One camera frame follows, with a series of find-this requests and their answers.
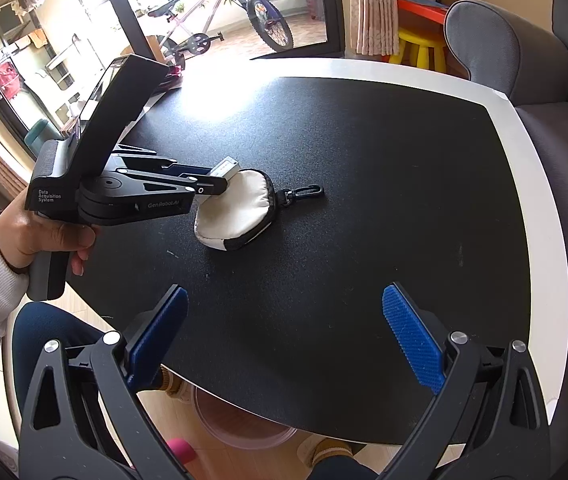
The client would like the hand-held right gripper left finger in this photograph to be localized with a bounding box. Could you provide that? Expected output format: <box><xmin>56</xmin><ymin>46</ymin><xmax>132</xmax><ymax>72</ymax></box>
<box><xmin>18</xmin><ymin>284</ymin><xmax>189</xmax><ymax>480</ymax></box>

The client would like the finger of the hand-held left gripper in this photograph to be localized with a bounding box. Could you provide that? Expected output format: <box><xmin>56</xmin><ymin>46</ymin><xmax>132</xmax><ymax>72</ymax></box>
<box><xmin>116</xmin><ymin>166</ymin><xmax>229</xmax><ymax>197</ymax></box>
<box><xmin>114</xmin><ymin>142</ymin><xmax>217</xmax><ymax>177</ymax></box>

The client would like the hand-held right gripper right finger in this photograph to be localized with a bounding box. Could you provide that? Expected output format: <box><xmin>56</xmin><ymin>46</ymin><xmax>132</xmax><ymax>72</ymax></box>
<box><xmin>381</xmin><ymin>282</ymin><xmax>552</xmax><ymax>480</ymax></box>

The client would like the small white packet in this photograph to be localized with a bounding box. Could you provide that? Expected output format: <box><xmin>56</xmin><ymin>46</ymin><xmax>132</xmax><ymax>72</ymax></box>
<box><xmin>199</xmin><ymin>158</ymin><xmax>241</xmax><ymax>206</ymax></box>

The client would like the round zippered pouch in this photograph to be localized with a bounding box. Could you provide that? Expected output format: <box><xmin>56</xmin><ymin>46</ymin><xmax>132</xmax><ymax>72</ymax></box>
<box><xmin>194</xmin><ymin>167</ymin><xmax>325</xmax><ymax>252</ymax></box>

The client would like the pink translucent waste bin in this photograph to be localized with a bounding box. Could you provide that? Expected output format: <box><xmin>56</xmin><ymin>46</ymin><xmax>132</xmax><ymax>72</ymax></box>
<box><xmin>191</xmin><ymin>385</ymin><xmax>299</xmax><ymax>452</ymax></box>

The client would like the person's left hand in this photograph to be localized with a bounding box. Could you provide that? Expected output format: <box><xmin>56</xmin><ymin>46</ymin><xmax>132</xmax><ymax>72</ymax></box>
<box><xmin>0</xmin><ymin>204</ymin><xmax>98</xmax><ymax>278</ymax></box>

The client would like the white metal rack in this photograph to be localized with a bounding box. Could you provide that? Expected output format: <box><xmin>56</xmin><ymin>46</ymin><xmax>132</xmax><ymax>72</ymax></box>
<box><xmin>44</xmin><ymin>40</ymin><xmax>104</xmax><ymax>126</ymax></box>

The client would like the teal container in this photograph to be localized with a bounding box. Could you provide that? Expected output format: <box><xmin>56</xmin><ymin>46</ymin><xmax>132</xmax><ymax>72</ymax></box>
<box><xmin>24</xmin><ymin>119</ymin><xmax>62</xmax><ymax>156</ymax></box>

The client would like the black red bag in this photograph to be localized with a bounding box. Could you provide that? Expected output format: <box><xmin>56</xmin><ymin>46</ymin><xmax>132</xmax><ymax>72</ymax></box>
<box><xmin>154</xmin><ymin>65</ymin><xmax>185</xmax><ymax>93</ymax></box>

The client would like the person's left leg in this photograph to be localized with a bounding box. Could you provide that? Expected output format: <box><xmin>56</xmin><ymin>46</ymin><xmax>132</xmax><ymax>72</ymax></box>
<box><xmin>11</xmin><ymin>301</ymin><xmax>114</xmax><ymax>411</ymax></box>

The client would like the person's leg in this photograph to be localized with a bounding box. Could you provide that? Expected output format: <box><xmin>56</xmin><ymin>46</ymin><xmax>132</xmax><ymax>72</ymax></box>
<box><xmin>11</xmin><ymin>301</ymin><xmax>114</xmax><ymax>411</ymax></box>
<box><xmin>309</xmin><ymin>452</ymin><xmax>379</xmax><ymax>480</ymax></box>

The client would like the pink rounded object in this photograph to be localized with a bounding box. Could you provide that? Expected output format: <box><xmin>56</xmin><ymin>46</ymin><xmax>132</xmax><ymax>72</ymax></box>
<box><xmin>165</xmin><ymin>437</ymin><xmax>197</xmax><ymax>466</ymax></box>

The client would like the red laundry basket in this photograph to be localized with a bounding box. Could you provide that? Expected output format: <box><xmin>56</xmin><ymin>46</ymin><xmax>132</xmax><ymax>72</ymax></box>
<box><xmin>0</xmin><ymin>60</ymin><xmax>22</xmax><ymax>101</ymax></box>

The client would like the person's right leg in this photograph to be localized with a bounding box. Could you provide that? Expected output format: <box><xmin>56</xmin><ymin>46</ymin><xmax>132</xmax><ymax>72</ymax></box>
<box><xmin>309</xmin><ymin>452</ymin><xmax>379</xmax><ymax>480</ymax></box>

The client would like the white pink bicycle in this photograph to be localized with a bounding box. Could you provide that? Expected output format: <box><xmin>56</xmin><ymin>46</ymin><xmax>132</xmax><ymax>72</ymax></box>
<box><xmin>136</xmin><ymin>0</ymin><xmax>295</xmax><ymax>68</ymax></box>

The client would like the grey fabric sofa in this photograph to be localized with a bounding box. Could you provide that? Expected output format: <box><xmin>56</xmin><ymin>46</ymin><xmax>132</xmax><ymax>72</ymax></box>
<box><xmin>444</xmin><ymin>0</ymin><xmax>568</xmax><ymax>441</ymax></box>

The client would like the patterned pink curtain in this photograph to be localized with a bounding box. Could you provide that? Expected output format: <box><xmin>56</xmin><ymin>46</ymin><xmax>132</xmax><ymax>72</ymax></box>
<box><xmin>346</xmin><ymin>0</ymin><xmax>399</xmax><ymax>56</ymax></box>

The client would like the yellow plastic stool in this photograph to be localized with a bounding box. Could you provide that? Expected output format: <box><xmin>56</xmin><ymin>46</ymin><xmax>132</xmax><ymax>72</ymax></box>
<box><xmin>389</xmin><ymin>27</ymin><xmax>449</xmax><ymax>75</ymax></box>

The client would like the orange desk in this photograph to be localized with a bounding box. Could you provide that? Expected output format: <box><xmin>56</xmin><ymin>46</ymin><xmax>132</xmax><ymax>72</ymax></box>
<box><xmin>396</xmin><ymin>0</ymin><xmax>452</xmax><ymax>28</ymax></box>

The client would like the black sliding door frame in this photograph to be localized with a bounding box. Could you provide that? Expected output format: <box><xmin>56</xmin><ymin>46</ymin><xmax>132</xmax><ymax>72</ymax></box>
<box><xmin>314</xmin><ymin>0</ymin><xmax>347</xmax><ymax>58</ymax></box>

